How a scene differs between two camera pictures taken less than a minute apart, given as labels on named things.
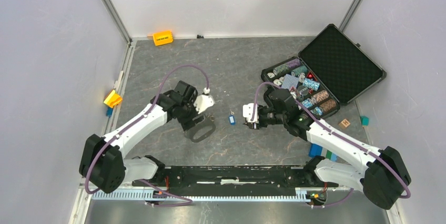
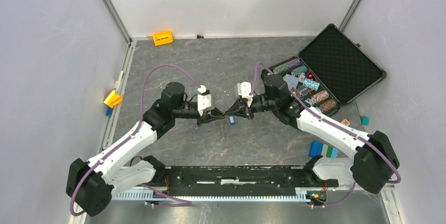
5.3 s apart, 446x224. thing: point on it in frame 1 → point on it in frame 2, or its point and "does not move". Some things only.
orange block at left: (113, 99) does not move
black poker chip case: (333, 69) does not move
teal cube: (365, 120) does not move
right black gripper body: (269, 116) → (263, 105)
